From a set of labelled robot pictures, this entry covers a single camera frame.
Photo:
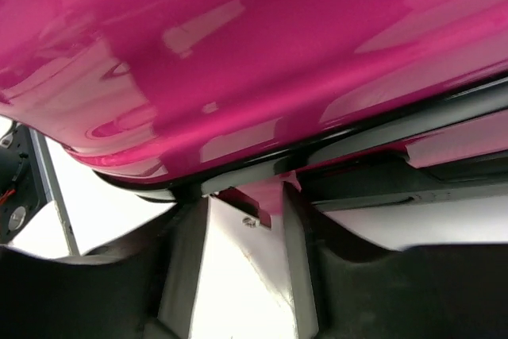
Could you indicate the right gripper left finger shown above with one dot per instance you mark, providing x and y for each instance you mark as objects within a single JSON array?
[{"x": 141, "y": 285}]

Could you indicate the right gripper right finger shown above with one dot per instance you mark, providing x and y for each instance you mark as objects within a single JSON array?
[{"x": 346, "y": 287}]

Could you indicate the silver zipper pull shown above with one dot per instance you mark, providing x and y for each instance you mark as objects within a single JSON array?
[{"x": 251, "y": 222}]

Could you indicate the pink and teal suitcase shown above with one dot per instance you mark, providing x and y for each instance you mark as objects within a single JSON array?
[{"x": 367, "y": 102}]

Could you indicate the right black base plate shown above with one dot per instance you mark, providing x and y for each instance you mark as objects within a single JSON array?
[{"x": 22, "y": 192}]

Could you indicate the metal rail strip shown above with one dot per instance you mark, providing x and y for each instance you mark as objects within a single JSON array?
[{"x": 52, "y": 189}]

